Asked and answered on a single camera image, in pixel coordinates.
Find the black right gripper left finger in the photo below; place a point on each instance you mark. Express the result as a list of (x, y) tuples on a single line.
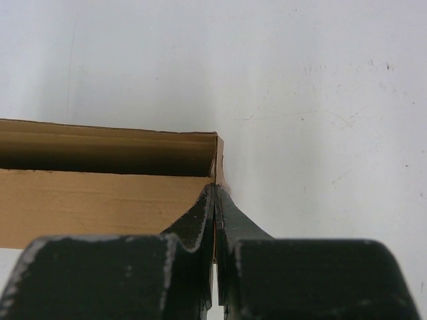
[(163, 276)]

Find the brown cardboard box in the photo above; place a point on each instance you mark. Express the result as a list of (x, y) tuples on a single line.
[(61, 179)]

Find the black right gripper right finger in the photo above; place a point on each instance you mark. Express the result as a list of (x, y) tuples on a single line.
[(261, 277)]

